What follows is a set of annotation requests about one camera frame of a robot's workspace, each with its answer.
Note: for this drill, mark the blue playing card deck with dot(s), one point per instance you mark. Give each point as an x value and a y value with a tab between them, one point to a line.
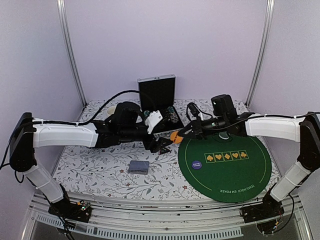
139	167

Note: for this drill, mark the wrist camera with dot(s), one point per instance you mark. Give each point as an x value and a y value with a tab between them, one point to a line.
223	106
129	114

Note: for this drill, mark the aluminium poker case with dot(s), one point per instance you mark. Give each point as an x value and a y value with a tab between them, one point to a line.
158	93

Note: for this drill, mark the front aluminium rail base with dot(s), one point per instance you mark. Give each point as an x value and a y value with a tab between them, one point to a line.
201	219

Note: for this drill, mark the left aluminium frame post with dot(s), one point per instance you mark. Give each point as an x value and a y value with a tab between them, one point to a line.
62	13

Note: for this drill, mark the orange big blind button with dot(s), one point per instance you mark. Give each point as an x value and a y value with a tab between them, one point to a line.
175	138

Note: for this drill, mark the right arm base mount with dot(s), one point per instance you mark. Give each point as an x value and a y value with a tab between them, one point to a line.
269	208

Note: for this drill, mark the right aluminium frame post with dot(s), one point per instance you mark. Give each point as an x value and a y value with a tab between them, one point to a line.
268	18

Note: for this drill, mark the green round poker mat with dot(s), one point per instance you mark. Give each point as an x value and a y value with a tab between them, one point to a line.
233	170

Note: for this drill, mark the aluminium frame post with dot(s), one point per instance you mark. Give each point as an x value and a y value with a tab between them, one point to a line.
62	13
268	18

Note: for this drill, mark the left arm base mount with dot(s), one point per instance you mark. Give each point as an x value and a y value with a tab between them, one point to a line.
79	211

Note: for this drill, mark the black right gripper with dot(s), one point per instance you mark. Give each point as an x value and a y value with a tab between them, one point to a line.
199	130

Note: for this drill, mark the cream ribbed ceramic mug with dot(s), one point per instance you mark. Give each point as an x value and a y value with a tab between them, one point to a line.
111	110

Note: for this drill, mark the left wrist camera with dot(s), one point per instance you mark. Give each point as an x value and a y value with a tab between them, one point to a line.
129	114

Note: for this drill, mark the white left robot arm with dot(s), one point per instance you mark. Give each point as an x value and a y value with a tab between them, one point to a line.
31	133

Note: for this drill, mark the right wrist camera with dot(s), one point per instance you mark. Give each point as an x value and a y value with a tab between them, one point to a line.
223	106

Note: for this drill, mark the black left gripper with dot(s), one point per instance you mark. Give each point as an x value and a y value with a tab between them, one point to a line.
149	145

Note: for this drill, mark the purple small blind button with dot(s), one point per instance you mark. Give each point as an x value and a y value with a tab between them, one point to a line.
196	165

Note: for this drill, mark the green poker chip stack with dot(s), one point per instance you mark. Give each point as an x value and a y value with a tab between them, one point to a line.
171	115

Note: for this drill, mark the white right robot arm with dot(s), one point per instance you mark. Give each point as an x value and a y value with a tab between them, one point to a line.
293	142

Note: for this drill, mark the clear dealer button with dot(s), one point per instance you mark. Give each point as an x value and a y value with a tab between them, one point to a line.
224	135

